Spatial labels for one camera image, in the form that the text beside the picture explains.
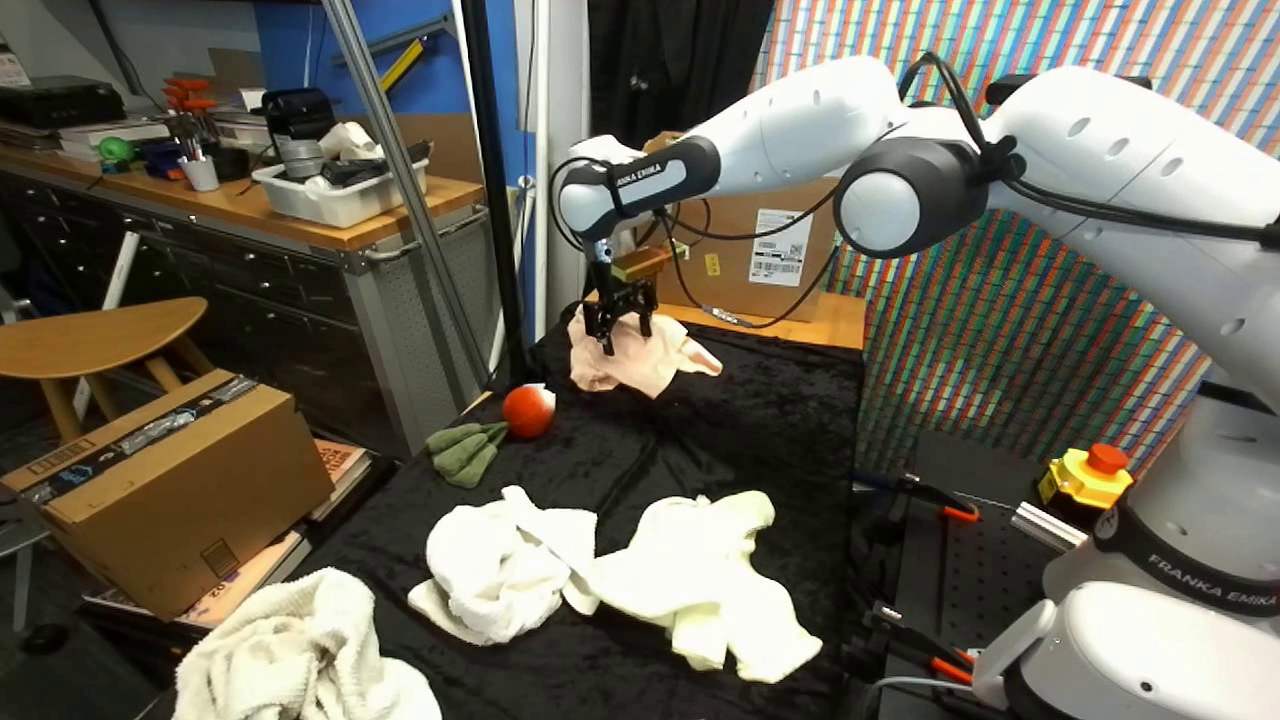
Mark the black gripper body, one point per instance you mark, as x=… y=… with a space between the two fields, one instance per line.
x=621 y=285

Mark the peach shirt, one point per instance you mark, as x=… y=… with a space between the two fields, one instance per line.
x=642 y=367

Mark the red white turnip plushie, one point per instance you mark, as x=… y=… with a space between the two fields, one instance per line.
x=531 y=411

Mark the pale green towel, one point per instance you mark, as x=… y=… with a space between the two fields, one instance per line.
x=692 y=562

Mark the large fluffy white towel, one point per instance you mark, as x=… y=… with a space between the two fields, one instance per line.
x=294 y=655

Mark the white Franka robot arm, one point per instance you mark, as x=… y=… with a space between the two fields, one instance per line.
x=800 y=135

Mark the black velvet table cloth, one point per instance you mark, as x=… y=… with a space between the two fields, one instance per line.
x=745 y=424

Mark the cardboard box with white label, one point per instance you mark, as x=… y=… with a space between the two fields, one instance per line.
x=782 y=244

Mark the black stand pole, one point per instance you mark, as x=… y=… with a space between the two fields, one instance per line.
x=485 y=161

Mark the black curtain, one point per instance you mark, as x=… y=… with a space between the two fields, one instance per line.
x=665 y=64

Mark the small white cloth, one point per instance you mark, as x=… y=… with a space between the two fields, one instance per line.
x=500 y=565

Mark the silver metal pole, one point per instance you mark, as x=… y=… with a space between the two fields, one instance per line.
x=386 y=146

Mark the white plastic bin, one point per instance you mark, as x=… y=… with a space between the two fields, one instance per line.
x=333 y=203

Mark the multicolour patterned backdrop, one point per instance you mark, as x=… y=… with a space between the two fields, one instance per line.
x=985 y=346

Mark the black power tool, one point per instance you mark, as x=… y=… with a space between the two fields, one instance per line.
x=298 y=121

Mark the blue panel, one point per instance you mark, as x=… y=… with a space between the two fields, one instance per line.
x=321 y=53

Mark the wooden top workbench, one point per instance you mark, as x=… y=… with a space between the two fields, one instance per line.
x=201 y=285

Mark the white cup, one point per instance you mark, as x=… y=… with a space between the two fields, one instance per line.
x=201 y=175

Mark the silver metal cylinder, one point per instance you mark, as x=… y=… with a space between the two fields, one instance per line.
x=1045 y=525

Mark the cardboard box with black tape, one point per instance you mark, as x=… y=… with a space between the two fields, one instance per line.
x=172 y=493

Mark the orange red bench item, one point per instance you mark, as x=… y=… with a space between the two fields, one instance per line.
x=189 y=96

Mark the yellow red emergency stop button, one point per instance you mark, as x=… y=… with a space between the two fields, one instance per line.
x=1085 y=481

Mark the wooden stool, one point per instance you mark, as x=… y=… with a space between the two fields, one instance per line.
x=93 y=337

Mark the small green bench item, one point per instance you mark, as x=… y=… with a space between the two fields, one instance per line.
x=115 y=149

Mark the black flat case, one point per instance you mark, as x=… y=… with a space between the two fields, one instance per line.
x=63 y=104

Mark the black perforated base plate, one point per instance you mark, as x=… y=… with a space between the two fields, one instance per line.
x=962 y=575

